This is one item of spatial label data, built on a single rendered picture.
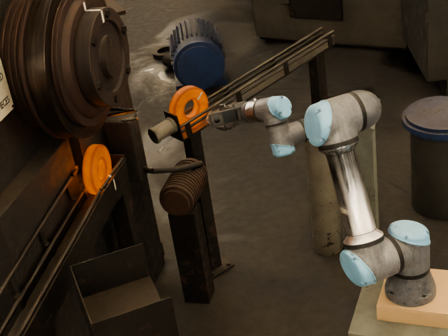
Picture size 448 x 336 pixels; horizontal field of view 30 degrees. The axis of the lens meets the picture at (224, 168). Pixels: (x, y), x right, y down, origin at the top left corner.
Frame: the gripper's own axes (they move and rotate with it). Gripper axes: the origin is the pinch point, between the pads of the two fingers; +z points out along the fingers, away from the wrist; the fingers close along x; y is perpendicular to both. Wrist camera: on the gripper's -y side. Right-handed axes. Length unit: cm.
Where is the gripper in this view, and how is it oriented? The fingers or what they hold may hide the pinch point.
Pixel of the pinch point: (207, 120)
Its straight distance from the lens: 289.0
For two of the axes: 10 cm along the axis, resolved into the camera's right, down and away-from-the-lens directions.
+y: 7.0, -2.8, 6.6
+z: -6.7, 0.7, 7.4
